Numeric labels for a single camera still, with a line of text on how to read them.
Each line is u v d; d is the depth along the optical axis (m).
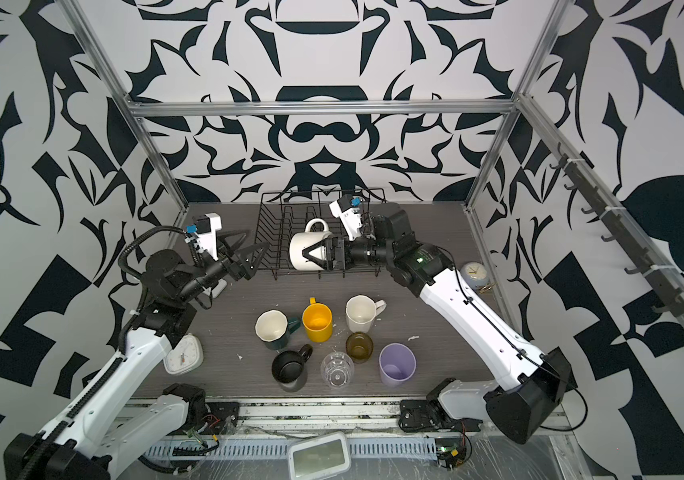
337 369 0.81
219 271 0.62
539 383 0.38
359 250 0.59
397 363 0.75
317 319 0.87
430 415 0.67
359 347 0.85
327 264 0.58
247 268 0.61
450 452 0.71
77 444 0.39
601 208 0.60
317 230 0.67
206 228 0.59
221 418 0.73
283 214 1.13
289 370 0.81
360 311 0.87
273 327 0.86
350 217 0.60
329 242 0.57
